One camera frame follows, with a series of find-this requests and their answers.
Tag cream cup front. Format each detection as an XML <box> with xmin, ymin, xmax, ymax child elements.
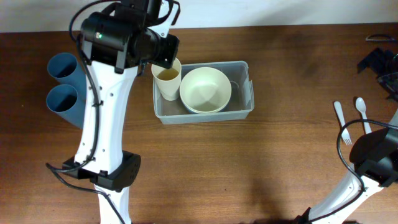
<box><xmin>151</xmin><ymin>58</ymin><xmax>182</xmax><ymax>101</ymax></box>

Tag white plastic spoon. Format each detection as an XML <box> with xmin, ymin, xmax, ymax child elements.
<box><xmin>355</xmin><ymin>97</ymin><xmax>372</xmax><ymax>134</ymax></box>

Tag cream bowl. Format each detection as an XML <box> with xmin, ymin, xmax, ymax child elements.
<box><xmin>183</xmin><ymin>100</ymin><xmax>231</xmax><ymax>114</ymax></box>
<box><xmin>179</xmin><ymin>67</ymin><xmax>232</xmax><ymax>104</ymax></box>

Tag white plastic fork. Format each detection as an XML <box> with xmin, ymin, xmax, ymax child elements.
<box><xmin>333</xmin><ymin>101</ymin><xmax>352</xmax><ymax>145</ymax></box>

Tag blue cup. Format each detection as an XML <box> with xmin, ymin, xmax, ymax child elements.
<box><xmin>47</xmin><ymin>53</ymin><xmax>86</xmax><ymax>97</ymax></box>
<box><xmin>46</xmin><ymin>84</ymin><xmax>85</xmax><ymax>129</ymax></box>

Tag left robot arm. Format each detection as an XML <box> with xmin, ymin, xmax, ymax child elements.
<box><xmin>61</xmin><ymin>1</ymin><xmax>181</xmax><ymax>223</ymax></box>

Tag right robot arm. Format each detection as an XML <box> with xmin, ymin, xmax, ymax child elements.
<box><xmin>294</xmin><ymin>48</ymin><xmax>397</xmax><ymax>223</ymax></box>

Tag clear plastic container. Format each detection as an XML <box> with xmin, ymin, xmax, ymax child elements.
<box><xmin>153</xmin><ymin>61</ymin><xmax>254</xmax><ymax>124</ymax></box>

